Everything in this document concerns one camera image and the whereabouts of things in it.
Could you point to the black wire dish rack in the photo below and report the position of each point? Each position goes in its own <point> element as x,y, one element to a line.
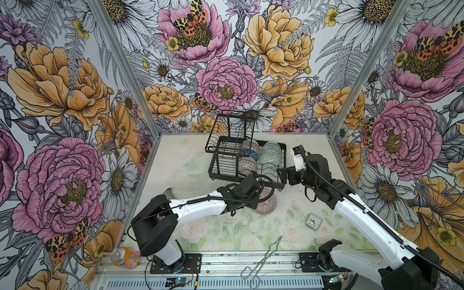
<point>237,152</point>

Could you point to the left green circuit board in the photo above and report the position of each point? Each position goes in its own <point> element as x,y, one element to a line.
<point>176,282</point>

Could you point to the metal wire tongs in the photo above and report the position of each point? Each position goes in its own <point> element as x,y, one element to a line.
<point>252,274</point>

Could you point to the green snack packet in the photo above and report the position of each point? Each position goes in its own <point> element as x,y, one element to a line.
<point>168,193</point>

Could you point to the mint green bowl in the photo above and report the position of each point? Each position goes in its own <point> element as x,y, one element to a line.
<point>271,146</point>

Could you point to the right green circuit board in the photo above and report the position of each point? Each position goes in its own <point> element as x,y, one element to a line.
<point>337,279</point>

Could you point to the grey green pattern bowl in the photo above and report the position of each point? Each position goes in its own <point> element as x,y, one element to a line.
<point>271,158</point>

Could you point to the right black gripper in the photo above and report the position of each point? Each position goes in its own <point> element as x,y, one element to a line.
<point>292,172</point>

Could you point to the brown dotted pattern bowl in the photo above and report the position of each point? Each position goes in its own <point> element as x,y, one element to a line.
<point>246,165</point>

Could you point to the orange soda can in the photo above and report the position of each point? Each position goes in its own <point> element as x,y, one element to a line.
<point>125,258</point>

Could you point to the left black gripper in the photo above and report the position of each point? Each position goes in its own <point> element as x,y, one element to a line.
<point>253,203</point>

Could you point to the aluminium front rail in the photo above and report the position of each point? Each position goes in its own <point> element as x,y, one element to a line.
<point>283,270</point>

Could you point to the green circuit board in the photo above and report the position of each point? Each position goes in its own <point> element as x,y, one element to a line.
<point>176,282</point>
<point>337,279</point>

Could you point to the blue triangle pattern bowl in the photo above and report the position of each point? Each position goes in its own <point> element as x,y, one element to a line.
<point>250,153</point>

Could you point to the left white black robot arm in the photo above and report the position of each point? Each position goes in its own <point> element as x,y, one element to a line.
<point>154,225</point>

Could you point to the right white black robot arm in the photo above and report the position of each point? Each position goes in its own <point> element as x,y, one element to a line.
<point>402,265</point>

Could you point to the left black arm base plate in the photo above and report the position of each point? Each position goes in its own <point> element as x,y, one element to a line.
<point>191,265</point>

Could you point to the white lattice pattern bowl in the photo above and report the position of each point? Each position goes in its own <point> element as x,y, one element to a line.
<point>250,144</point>

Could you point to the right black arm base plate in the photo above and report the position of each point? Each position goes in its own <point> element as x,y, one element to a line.
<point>310,263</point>

